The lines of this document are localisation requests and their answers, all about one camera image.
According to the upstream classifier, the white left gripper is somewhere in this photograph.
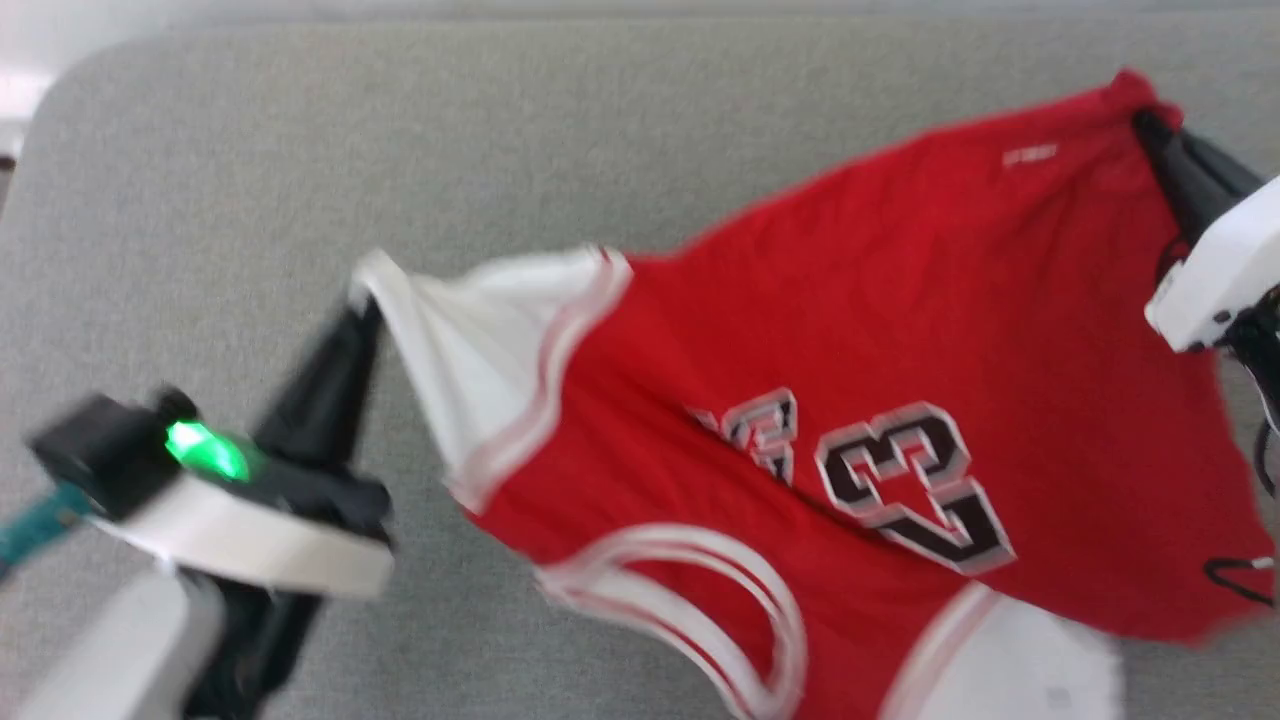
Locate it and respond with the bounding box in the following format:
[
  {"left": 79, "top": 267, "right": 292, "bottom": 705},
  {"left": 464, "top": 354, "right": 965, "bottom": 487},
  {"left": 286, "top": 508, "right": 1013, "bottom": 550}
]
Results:
[{"left": 92, "top": 296, "right": 397, "bottom": 601}]

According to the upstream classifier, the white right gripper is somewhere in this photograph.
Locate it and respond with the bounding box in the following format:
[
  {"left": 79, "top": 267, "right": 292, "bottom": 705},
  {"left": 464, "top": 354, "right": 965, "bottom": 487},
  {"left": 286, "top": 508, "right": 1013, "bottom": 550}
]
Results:
[{"left": 1130, "top": 105, "right": 1280, "bottom": 354}]

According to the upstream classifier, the red white basketball jersey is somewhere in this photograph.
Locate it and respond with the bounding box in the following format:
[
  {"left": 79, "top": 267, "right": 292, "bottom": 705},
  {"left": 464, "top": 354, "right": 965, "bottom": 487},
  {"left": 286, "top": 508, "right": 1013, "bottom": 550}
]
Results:
[{"left": 350, "top": 68, "right": 1280, "bottom": 720}]

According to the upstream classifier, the grey fabric sofa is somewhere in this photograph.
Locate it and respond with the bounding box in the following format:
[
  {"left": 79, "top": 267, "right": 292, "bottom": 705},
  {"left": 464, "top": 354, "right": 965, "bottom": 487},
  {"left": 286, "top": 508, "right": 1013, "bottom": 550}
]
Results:
[{"left": 0, "top": 10, "right": 1280, "bottom": 720}]

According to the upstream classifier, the left arm cable teal plug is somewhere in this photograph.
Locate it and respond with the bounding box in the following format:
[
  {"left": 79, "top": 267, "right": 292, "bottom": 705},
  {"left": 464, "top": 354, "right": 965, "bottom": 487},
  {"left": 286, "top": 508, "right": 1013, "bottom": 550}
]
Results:
[{"left": 0, "top": 480, "right": 99, "bottom": 583}]

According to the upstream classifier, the white wall skirting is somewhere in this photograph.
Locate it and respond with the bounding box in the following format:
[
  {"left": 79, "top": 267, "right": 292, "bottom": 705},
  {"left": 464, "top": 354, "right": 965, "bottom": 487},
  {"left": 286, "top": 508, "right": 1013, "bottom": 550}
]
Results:
[{"left": 0, "top": 65, "right": 53, "bottom": 126}]

